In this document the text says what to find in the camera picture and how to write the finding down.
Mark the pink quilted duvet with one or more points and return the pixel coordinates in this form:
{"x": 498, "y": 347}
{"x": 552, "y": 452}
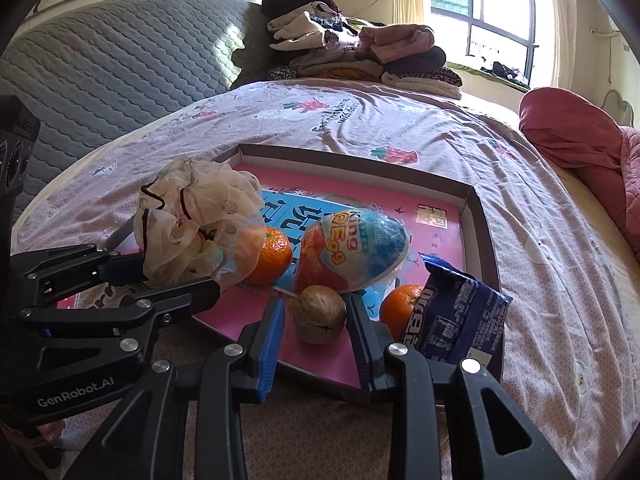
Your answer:
{"x": 576, "y": 135}

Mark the large orange mandarin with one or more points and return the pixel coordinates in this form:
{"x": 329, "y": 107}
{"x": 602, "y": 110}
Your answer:
{"x": 274, "y": 258}

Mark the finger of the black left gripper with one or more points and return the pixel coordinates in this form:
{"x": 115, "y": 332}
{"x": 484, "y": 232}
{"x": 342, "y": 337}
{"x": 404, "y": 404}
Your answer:
{"x": 42, "y": 278}
{"x": 84, "y": 333}

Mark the pile of folded clothes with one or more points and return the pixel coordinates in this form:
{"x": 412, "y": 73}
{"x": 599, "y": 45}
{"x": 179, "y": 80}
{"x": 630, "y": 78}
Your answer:
{"x": 314, "y": 39}

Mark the brown walnut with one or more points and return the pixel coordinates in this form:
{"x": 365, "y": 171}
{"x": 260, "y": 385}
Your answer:
{"x": 319, "y": 315}

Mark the dark framed window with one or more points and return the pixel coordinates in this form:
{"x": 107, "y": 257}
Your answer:
{"x": 491, "y": 30}

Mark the shallow grey cardboard box lid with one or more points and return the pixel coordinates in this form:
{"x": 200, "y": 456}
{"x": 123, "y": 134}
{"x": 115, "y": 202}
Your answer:
{"x": 335, "y": 364}

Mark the clothes on window sill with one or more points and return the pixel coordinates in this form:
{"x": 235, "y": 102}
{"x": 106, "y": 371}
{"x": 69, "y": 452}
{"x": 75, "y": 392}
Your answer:
{"x": 506, "y": 73}

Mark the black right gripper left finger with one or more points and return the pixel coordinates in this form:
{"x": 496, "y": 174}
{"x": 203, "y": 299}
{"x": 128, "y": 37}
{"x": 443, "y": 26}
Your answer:
{"x": 143, "y": 437}

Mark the cream mesh drawstring bag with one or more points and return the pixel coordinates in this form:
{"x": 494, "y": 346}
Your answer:
{"x": 200, "y": 219}

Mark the pink strawberry print bedsheet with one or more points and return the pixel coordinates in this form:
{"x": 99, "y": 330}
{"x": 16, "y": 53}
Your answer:
{"x": 570, "y": 358}

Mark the small orange mandarin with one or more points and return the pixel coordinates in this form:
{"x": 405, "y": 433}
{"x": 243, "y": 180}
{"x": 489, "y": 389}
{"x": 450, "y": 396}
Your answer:
{"x": 397, "y": 307}

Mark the pink surprise egg toy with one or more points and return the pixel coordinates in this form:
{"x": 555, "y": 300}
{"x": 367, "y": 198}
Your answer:
{"x": 350, "y": 250}

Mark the blue snack packet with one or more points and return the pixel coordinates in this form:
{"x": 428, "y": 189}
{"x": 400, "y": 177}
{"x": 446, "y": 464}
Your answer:
{"x": 457, "y": 317}

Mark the grey quilted headboard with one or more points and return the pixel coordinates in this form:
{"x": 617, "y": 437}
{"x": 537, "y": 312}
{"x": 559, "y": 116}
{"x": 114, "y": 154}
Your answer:
{"x": 98, "y": 72}

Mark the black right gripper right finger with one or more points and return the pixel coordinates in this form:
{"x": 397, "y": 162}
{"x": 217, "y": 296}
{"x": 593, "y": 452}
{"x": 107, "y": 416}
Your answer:
{"x": 489, "y": 436}

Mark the cream curtain right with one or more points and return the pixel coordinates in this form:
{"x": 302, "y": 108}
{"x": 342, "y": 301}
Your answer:
{"x": 565, "y": 42}

